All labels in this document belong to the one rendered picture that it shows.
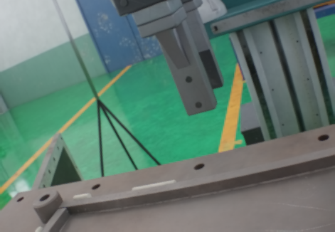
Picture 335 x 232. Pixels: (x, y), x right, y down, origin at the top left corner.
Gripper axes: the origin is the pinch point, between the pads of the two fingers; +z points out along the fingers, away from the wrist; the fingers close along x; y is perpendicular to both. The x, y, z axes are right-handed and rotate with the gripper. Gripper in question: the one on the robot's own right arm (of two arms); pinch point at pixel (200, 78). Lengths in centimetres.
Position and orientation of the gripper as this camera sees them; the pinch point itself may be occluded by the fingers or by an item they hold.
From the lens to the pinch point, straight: 35.7
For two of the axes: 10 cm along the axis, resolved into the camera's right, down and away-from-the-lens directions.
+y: -8.9, 2.5, 3.8
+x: -2.7, 4.0, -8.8
